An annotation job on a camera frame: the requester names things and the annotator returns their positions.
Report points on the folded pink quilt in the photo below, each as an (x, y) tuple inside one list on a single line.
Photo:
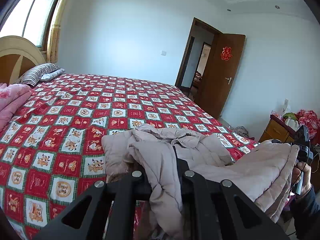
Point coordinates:
[(12, 100)]

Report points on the window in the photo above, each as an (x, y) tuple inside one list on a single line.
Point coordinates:
[(32, 12)]

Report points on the wooden bedside cabinet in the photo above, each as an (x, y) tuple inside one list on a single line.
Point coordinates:
[(272, 130)]

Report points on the brown door frame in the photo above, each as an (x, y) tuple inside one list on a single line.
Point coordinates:
[(186, 55)]

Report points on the person's right forearm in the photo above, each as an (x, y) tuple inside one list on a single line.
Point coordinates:
[(308, 210)]

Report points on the black white striped pillow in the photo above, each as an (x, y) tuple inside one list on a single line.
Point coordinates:
[(37, 73)]

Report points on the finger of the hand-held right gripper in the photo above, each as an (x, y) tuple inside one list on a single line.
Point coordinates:
[(285, 143)]

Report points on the white bottles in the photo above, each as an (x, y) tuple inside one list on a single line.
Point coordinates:
[(291, 123)]

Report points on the cream and brown wooden headboard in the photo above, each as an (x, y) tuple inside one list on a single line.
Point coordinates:
[(15, 62)]

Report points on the yellow curtain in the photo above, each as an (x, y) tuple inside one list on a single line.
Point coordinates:
[(53, 35)]

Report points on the patterned bag on floor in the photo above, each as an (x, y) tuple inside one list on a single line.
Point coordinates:
[(241, 131)]

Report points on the white wall plug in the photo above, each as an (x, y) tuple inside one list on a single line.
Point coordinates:
[(285, 105)]

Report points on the bed with red patterned sheet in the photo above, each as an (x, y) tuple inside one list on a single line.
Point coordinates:
[(75, 110)]

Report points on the person's right hand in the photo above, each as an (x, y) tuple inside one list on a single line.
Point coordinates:
[(308, 177)]

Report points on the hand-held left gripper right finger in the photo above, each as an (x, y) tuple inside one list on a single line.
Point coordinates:
[(183, 167)]

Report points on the brown wooden door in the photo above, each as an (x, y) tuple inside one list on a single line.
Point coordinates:
[(220, 90)]

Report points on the red patterned bag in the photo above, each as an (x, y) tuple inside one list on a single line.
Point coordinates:
[(310, 121)]

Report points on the grey floral pillow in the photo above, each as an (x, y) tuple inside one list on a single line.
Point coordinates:
[(53, 73)]

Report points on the light pink quilted jacket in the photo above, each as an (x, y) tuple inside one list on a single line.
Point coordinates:
[(160, 150)]

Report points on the red paper door decoration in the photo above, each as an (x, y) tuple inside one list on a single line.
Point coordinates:
[(226, 53)]

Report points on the green item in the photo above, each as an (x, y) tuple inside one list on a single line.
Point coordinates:
[(291, 116)]

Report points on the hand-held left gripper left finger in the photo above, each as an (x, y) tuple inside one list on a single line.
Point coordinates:
[(135, 183)]

